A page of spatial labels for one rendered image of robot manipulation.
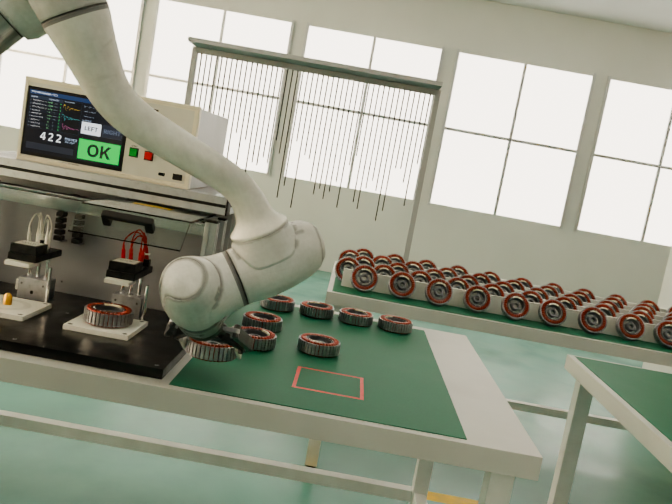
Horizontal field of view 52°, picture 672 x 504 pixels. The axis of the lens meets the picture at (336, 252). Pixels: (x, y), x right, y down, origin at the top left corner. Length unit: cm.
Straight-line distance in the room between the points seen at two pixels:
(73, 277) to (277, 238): 96
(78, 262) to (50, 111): 41
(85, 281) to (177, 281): 90
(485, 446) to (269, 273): 58
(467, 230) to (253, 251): 702
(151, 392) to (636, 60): 768
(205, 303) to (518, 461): 71
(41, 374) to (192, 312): 47
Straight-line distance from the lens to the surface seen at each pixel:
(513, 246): 822
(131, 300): 183
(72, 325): 168
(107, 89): 111
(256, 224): 116
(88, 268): 199
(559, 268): 839
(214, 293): 113
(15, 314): 173
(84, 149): 184
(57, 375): 151
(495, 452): 146
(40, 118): 189
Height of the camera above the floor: 124
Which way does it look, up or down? 7 degrees down
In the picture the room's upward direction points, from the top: 10 degrees clockwise
